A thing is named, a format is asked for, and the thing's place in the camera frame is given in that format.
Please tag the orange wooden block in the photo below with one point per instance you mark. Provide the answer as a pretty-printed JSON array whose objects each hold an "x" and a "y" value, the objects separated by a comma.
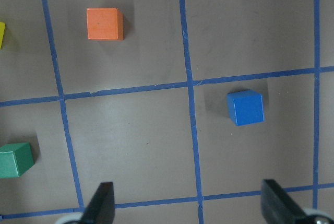
[{"x": 105, "y": 24}]

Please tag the blue wooden block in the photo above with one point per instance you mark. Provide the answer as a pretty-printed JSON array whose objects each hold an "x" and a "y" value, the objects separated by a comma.
[{"x": 245, "y": 107}]

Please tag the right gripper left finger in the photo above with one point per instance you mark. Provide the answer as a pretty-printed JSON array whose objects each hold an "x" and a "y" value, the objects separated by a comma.
[{"x": 101, "y": 208}]

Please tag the green wooden block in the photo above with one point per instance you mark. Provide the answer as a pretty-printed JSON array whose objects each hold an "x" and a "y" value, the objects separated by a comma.
[{"x": 16, "y": 159}]

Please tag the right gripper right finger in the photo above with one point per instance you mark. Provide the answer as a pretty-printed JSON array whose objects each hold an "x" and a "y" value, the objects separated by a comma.
[{"x": 277, "y": 207}]

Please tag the yellow wooden block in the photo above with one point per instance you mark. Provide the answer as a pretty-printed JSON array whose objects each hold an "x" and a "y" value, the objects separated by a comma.
[{"x": 2, "y": 31}]

